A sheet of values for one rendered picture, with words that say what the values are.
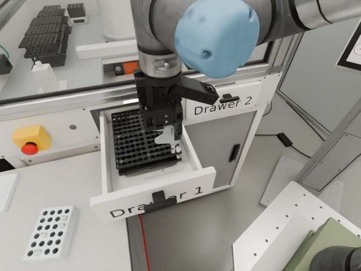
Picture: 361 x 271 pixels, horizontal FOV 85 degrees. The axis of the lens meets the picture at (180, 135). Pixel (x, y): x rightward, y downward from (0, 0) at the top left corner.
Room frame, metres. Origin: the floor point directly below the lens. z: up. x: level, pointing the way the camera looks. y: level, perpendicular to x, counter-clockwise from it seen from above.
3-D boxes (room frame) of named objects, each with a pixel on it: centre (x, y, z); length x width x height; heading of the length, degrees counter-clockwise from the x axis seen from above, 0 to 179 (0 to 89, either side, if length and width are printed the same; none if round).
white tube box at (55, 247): (0.16, 0.33, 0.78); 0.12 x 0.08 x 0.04; 5
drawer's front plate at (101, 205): (0.22, 0.06, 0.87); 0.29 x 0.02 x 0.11; 107
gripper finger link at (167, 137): (0.31, 0.03, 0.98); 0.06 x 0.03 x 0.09; 107
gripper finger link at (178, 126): (0.31, 0.01, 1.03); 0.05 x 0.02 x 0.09; 17
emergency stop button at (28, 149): (0.37, 0.44, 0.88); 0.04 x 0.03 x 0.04; 107
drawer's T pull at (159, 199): (0.19, 0.05, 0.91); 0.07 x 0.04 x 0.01; 107
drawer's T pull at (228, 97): (0.57, -0.17, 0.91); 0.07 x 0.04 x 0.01; 107
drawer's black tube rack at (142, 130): (0.41, 0.11, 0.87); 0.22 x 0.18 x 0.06; 17
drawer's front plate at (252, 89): (0.60, -0.16, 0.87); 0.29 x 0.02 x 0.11; 107
